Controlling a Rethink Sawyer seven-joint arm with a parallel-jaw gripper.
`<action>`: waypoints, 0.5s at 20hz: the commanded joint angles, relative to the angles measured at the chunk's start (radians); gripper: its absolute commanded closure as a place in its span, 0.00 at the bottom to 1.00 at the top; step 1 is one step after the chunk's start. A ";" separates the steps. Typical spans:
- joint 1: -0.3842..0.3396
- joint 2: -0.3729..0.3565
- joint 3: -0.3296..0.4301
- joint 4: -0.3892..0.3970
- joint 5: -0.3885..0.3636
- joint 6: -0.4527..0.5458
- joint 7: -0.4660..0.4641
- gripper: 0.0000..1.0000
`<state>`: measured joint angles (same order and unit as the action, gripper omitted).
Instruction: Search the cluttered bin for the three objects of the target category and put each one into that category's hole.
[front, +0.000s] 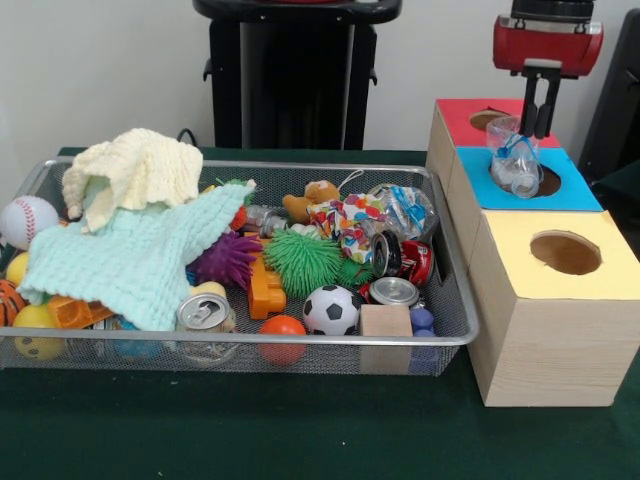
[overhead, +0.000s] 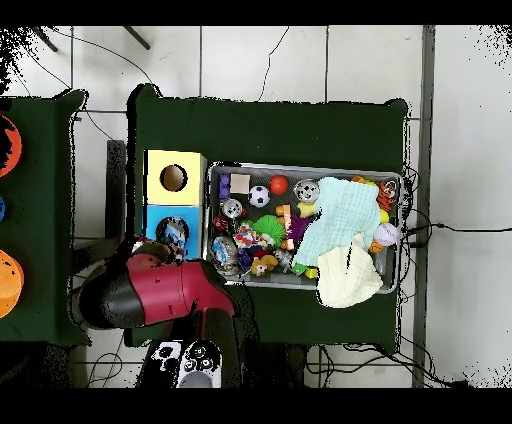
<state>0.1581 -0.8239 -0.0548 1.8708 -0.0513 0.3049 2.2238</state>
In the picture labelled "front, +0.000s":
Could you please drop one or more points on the green spiky ball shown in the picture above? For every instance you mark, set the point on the green spiky ball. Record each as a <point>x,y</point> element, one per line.
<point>302,262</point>

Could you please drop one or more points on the mint green cloth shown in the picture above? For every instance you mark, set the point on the mint green cloth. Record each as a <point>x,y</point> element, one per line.
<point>120,265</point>

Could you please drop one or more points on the orange plastic brick toy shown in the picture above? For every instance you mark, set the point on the orange plastic brick toy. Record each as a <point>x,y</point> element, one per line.
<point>265,292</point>

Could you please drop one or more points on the wooden box with three holes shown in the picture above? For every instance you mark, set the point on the wooden box with three holes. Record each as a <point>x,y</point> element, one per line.
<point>550,350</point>

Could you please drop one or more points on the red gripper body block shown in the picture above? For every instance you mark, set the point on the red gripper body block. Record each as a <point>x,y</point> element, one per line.
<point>545,47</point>

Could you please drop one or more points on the clear mesh bin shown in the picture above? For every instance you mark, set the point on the clear mesh bin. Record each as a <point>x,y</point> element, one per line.
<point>125,356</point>

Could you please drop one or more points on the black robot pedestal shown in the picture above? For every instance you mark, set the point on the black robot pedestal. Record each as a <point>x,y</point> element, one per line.
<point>290,75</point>

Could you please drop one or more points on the wooden cube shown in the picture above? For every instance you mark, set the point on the wooden cube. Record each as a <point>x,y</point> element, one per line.
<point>386,322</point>

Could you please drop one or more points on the orange red ball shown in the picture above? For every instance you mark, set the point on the orange red ball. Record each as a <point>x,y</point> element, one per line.
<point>282,327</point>

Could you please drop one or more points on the white baseball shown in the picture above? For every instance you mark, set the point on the white baseball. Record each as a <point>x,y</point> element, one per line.
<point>27,220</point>

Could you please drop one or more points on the side table with green cloth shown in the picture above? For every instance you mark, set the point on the side table with green cloth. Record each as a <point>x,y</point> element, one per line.
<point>620,200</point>

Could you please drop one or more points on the small clear bottle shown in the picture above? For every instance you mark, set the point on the small clear bottle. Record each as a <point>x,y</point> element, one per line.
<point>515,167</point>

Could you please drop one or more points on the purple spiky ball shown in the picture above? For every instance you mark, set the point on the purple spiky ball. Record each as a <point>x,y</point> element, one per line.
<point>225,260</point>

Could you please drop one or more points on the black and white soccer ball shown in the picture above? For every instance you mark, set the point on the black and white soccer ball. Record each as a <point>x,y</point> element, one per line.
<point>331,310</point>

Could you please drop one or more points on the black chair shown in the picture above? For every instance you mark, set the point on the black chair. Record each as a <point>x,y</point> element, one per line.
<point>620,115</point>

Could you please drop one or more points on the cream yellow cloth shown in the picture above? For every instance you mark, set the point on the cream yellow cloth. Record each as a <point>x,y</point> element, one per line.
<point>145,170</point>

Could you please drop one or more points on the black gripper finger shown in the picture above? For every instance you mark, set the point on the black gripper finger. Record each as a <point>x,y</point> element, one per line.
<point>530,105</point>
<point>547,107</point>

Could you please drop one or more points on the silver can with pull tab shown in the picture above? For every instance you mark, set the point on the silver can with pull tab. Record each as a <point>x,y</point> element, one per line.
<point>205,312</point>

